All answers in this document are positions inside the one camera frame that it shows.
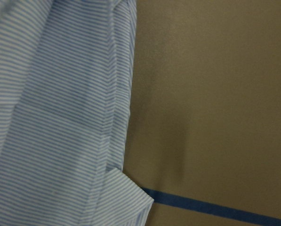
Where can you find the light blue striped shirt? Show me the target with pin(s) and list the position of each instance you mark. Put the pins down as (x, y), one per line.
(66, 69)

